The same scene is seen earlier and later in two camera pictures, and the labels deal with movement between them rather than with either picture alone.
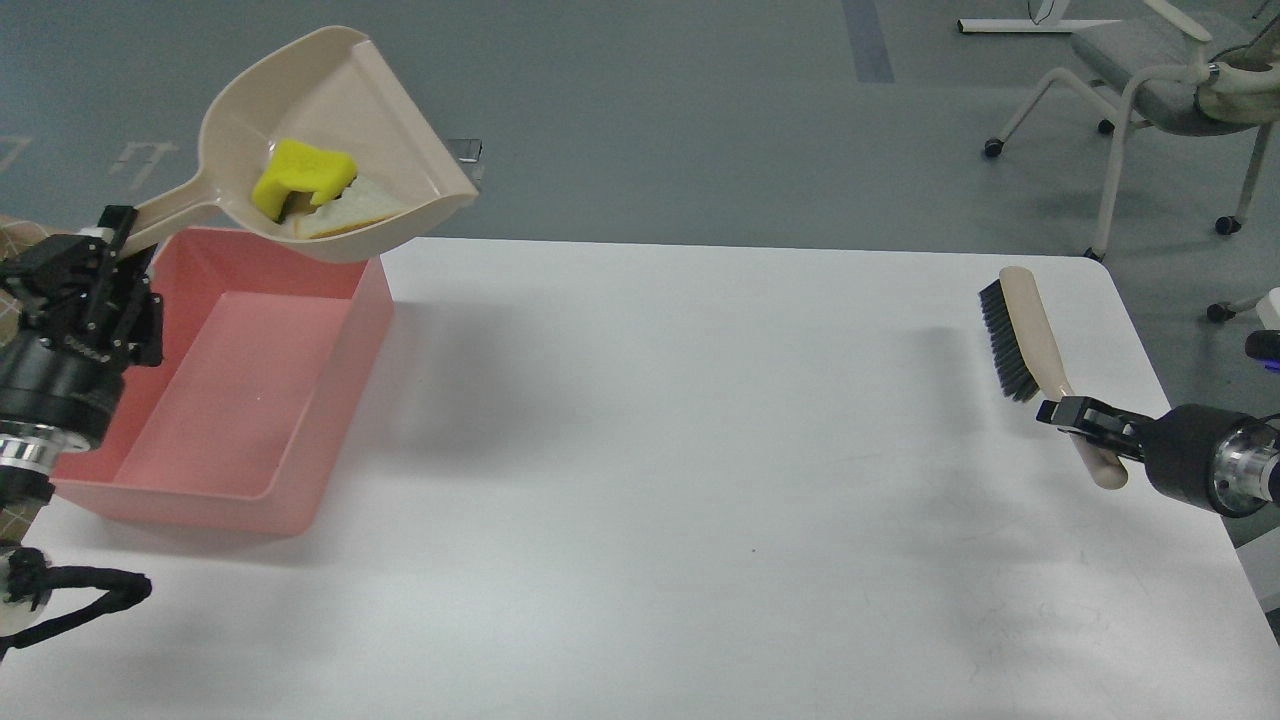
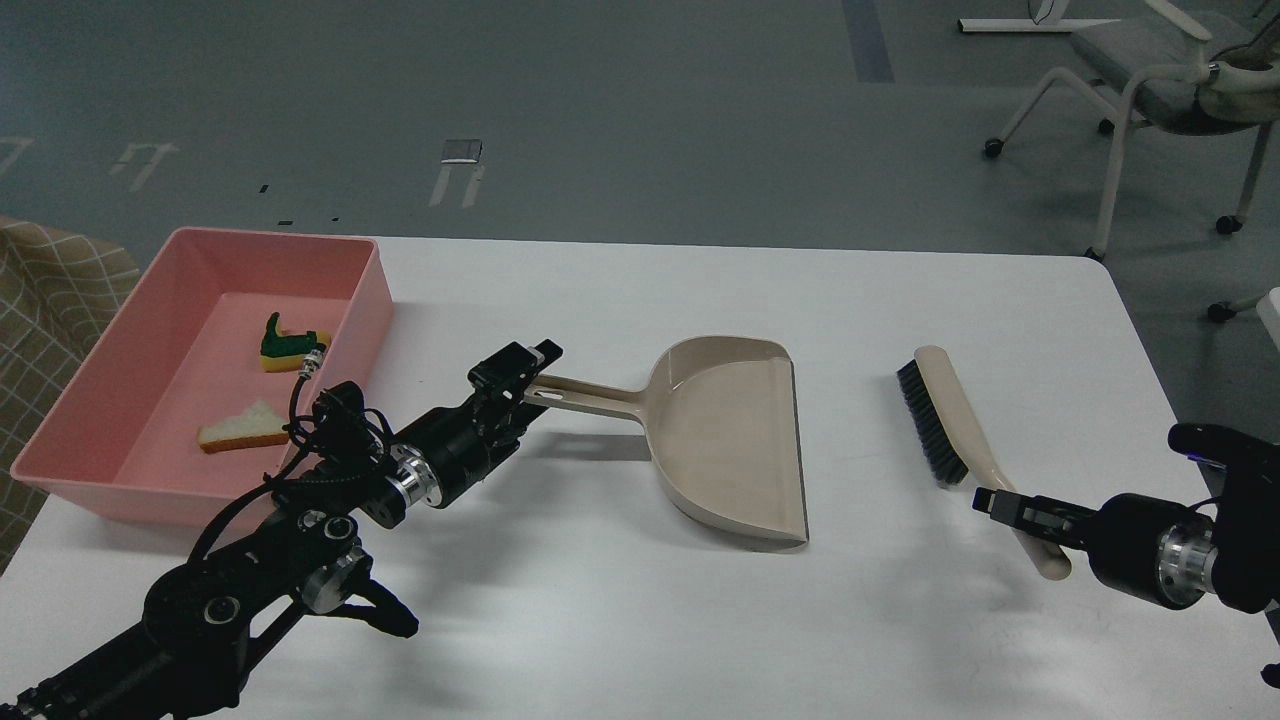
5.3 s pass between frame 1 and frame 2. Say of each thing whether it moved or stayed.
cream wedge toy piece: moved
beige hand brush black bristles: moved
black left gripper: moved
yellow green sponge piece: moved
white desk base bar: stayed
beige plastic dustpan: moved
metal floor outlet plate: stayed
